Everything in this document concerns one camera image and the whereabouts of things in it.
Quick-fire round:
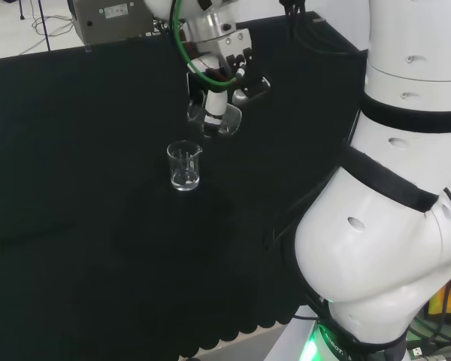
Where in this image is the grey metal cabinet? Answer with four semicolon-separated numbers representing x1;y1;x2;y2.
66;0;163;47

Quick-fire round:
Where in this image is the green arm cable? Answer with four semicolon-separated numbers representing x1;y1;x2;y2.
170;0;242;92

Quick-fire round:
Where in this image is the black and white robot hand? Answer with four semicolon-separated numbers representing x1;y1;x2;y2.
186;29;271;138

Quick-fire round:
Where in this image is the tall clear glass beaker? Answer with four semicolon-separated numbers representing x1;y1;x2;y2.
166;139;204;192

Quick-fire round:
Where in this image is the clear glass beaker with spout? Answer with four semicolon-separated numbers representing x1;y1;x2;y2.
186;98;244;138

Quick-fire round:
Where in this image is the yellow stop button box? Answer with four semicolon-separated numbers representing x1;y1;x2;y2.
425;275;451;321

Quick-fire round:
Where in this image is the black bench cloth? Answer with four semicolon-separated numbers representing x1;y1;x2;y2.
0;10;369;360

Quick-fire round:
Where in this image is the black tripod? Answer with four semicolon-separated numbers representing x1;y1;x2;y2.
17;0;52;53

